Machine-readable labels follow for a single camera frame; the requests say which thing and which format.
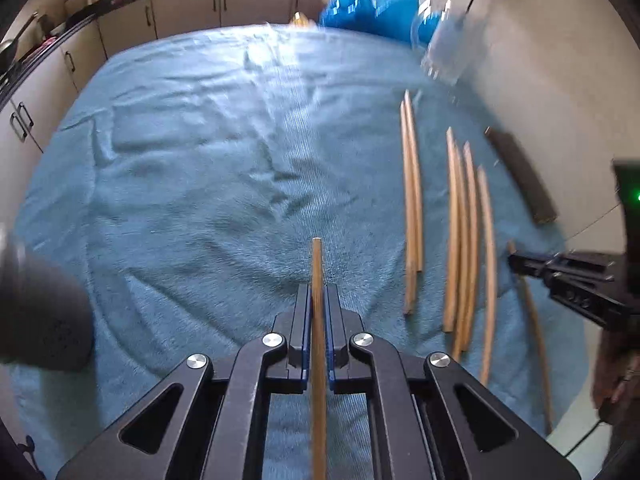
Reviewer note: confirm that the clear glass mug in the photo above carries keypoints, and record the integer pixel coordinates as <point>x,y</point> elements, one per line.
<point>447,50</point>

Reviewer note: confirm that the person's right hand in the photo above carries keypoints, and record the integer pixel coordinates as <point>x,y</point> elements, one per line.
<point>617,370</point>

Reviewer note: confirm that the dark round utensil cup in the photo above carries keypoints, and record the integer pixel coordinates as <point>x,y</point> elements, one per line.
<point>40,310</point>

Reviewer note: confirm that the blue plastic bag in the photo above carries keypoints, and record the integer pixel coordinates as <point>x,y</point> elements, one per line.
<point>370,10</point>

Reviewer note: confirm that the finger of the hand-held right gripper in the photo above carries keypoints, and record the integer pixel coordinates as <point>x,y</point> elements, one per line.
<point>595,300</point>
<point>575,265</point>

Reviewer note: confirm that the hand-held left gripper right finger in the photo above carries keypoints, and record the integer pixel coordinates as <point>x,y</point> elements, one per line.
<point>331,325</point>

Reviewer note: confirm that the yellow plastic bag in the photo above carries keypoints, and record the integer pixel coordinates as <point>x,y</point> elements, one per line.
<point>298,18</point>

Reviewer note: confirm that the grey lower kitchen cabinets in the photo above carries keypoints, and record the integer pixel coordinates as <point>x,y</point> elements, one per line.
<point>130,20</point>

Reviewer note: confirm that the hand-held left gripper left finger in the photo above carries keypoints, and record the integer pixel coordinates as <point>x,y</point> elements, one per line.
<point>304,325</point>

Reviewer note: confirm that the blue towel table cloth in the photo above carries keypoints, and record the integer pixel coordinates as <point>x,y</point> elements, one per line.
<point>200,185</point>

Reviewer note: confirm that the bunch of wooden chopsticks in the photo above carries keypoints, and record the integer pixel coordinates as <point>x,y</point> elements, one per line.
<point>415,185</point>

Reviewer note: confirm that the light wooden chopstick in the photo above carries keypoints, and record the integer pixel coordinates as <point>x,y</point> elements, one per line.
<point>318,410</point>

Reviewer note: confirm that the flat black rectangular case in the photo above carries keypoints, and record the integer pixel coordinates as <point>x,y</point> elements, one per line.
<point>522,177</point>

